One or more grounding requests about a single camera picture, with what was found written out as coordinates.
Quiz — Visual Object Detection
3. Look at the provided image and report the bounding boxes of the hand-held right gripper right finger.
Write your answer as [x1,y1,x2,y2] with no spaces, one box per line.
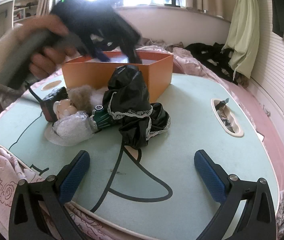
[194,149,276,240]

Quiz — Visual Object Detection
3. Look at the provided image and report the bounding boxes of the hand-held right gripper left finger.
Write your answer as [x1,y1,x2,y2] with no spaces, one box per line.
[8,150,91,240]

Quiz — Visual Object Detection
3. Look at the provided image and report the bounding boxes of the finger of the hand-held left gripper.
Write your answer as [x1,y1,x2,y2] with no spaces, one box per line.
[121,42,142,64]
[85,34,111,63]

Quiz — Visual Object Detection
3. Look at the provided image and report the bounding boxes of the orange box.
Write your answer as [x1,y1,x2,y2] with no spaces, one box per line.
[62,51,174,103]

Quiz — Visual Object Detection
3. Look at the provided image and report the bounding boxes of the black lace garment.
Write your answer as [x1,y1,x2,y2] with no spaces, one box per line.
[103,65,170,148]

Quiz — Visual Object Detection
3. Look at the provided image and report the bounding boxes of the bubble wrap bundle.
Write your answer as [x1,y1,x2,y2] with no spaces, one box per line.
[44,110,96,146]

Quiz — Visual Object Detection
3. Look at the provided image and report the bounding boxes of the mint green desktop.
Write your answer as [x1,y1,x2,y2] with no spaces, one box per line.
[0,72,283,230]

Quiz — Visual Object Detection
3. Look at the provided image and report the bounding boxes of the person's left hand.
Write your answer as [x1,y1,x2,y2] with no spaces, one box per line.
[13,14,76,80]

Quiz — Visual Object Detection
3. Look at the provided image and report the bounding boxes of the beige fur pompom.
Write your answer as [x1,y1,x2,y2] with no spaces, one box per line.
[68,85,92,112]

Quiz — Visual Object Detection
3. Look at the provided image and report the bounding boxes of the crumpled wrappers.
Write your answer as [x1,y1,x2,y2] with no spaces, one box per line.
[215,98,235,133]

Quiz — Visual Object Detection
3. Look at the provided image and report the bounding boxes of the green can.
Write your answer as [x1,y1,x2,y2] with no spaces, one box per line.
[91,104,116,132]

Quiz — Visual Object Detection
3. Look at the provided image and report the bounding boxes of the black box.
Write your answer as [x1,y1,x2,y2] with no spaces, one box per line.
[41,87,69,122]

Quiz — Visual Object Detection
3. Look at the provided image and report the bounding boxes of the black clothes pile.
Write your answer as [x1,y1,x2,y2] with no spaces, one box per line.
[184,42,249,85]

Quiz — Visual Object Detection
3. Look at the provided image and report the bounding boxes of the pink bed sheet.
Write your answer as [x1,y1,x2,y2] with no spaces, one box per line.
[228,80,284,195]

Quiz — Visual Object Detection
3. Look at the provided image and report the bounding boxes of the light green hanging cloth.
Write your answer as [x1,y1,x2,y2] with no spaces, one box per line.
[223,0,260,84]

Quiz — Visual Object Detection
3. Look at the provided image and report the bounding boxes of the white slatted panel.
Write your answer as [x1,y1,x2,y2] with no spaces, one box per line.
[248,0,284,120]

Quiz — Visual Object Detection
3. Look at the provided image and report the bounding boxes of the white wall shelf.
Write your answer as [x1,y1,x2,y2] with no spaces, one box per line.
[0,0,40,38]

